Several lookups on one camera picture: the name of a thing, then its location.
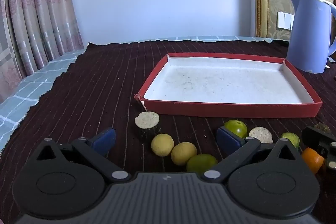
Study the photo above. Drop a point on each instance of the dark sugarcane piece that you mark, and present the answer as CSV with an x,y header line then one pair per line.
x,y
322,127

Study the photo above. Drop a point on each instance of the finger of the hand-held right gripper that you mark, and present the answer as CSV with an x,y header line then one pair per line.
x,y
319,138

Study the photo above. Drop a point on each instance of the red cardboard tray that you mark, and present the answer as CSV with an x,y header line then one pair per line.
x,y
223,82

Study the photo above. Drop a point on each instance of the yellow round lemon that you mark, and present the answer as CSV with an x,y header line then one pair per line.
x,y
162,144
183,153

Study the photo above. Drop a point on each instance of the orange mandarin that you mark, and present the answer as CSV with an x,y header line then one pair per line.
x,y
312,160

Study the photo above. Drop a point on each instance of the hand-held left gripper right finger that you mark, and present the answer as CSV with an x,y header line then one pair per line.
x,y
228,140

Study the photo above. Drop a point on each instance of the blue electric kettle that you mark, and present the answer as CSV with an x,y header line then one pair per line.
x,y
307,35

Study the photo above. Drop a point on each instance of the cut cucumber piece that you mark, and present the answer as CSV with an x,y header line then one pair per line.
x,y
261,134
147,121

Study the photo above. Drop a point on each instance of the white wall switch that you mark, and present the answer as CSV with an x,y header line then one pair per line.
x,y
284,20

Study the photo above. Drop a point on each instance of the dark striped cloth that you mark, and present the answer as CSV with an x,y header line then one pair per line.
x,y
92,87

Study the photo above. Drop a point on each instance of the yellow-green lime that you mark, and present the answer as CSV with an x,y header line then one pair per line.
x,y
236,128

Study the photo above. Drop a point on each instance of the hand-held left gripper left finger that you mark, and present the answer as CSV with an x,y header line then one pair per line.
x,y
105,138

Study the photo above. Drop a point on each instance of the green cucumber piece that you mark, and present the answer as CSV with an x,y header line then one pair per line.
x,y
291,138

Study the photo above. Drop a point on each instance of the dark green mandarin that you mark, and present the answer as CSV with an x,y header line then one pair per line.
x,y
202,163

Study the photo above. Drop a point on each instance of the pink patterned curtain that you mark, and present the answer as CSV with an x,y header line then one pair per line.
x,y
31,17

